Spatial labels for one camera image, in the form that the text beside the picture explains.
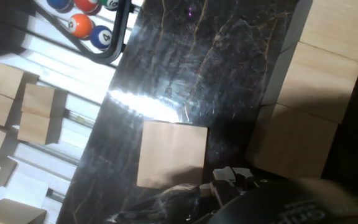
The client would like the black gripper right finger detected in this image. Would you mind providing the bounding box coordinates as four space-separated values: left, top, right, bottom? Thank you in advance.
232 167 255 189

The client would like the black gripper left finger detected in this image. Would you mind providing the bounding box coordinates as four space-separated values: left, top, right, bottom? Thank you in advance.
209 166 239 208

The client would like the large wooden cube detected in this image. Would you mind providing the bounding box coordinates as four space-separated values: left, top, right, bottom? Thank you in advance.
246 103 339 180
280 0 358 63
261 42 358 124
136 120 209 190

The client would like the pile of spare wooden blocks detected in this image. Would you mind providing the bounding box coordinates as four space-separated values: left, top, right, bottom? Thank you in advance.
0 172 50 215

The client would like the dark marble pattern mat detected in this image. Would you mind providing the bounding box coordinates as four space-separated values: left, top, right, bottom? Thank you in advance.
56 0 358 224

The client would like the black triangle ball rack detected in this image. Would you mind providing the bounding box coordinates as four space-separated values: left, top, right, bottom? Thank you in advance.
31 0 133 65

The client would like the blue billiard ball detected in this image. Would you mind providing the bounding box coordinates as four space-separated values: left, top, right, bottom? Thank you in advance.
89 24 114 51
46 0 74 13

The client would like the green billiard ball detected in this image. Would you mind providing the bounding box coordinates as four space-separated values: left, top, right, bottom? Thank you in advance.
99 0 120 11

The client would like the orange billiard ball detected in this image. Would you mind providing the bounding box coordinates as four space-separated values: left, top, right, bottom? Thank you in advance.
67 13 94 40

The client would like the red billiard ball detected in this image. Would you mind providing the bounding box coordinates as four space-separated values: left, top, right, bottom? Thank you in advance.
73 0 101 15

